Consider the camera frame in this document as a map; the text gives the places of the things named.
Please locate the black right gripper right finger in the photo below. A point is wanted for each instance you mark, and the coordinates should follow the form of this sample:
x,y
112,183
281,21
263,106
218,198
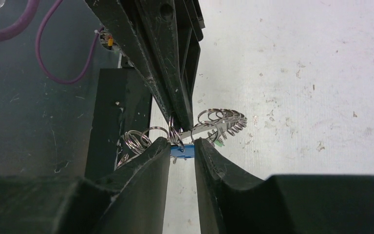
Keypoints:
x,y
233,201

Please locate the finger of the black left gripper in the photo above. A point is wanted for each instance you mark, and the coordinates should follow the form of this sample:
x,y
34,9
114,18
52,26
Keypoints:
x,y
174,29
122,19

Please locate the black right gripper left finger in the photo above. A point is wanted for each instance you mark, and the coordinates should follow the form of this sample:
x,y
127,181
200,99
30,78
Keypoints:
x,y
131,200

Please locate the blue key tag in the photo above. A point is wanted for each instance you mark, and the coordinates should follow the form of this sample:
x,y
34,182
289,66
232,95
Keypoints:
x,y
188,151

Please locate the metal ring disc with keyrings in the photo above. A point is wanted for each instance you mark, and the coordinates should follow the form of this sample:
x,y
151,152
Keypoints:
x,y
217,123

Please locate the green key tag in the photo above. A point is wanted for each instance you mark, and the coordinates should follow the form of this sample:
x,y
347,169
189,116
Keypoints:
x,y
219,143

